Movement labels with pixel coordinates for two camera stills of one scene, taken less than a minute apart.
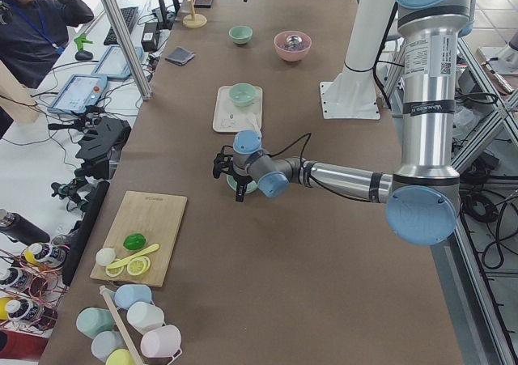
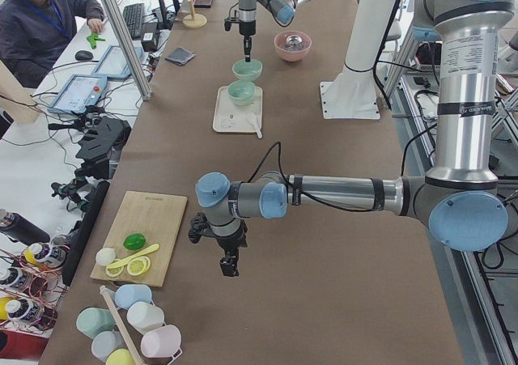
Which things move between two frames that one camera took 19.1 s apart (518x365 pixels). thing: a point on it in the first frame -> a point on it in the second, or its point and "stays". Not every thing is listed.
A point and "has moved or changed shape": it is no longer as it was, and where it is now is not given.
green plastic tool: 80,40 -> 92,39
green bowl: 240,34 -> 245,70
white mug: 143,316 stays
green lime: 134,241 stays
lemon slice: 138,265 stays
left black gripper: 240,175 -> 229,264
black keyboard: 129,16 -> 133,17
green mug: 92,321 stays
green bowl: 251,186 has moved or changed shape
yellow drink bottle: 46,254 stays
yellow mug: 120,357 stays
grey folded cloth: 180,56 stays
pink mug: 161,341 stays
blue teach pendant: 81,91 stays
